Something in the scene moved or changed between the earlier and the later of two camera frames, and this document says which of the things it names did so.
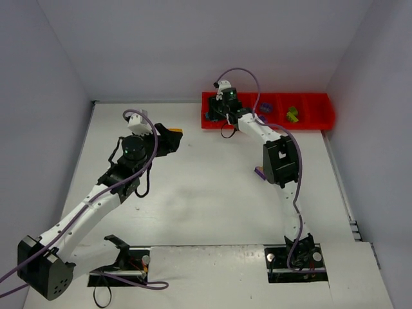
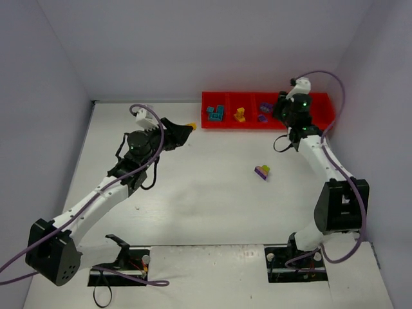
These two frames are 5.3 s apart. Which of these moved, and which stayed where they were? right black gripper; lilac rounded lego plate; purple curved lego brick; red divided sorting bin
Moved: right black gripper
Stayed: lilac rounded lego plate; purple curved lego brick; red divided sorting bin
